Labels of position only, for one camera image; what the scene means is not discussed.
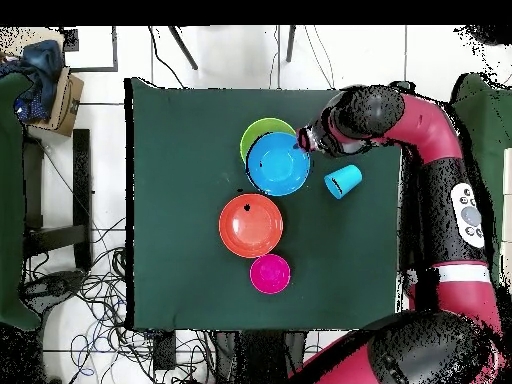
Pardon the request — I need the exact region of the blue bowl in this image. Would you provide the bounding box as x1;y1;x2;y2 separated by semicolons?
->
244;131;312;198

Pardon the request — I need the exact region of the green bowl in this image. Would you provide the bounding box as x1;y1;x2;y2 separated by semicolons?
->
239;116;298;165

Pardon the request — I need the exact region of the blue cup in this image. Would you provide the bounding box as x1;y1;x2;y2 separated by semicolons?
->
323;164;364;200

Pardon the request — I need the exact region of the orange bowl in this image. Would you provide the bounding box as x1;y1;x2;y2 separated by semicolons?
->
218;193;284;259

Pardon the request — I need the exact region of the black tripod leg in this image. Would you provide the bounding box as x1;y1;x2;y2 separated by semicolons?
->
285;25;298;64
167;25;200;72

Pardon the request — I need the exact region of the small pink bowl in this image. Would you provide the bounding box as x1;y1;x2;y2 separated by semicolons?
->
249;253;292;296

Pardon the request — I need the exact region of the green cloth side table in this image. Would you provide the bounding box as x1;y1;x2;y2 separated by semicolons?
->
0;71;43;332
449;71;512;281

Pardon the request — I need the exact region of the dark green table cloth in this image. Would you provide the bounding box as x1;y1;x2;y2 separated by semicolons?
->
124;76;415;333

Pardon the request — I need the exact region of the black framed board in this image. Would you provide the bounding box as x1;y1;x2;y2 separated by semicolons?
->
63;25;120;74

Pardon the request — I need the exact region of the cardboard box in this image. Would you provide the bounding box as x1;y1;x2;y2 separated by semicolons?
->
29;65;86;138

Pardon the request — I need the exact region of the black power adapter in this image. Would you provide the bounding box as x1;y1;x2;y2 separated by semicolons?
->
152;330;178;372

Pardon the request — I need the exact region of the blue fabric bag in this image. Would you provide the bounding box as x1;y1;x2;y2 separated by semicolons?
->
0;38;66;123

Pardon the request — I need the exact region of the black chair base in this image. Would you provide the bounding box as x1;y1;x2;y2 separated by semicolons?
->
21;270;87;307

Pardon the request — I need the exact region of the floor cable tangle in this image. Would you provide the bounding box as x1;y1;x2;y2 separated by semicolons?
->
23;217;215;384

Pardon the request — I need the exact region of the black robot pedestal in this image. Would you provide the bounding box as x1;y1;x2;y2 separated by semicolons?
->
213;329;310;384

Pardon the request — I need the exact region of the black stool frame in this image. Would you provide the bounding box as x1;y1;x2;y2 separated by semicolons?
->
22;128;94;272

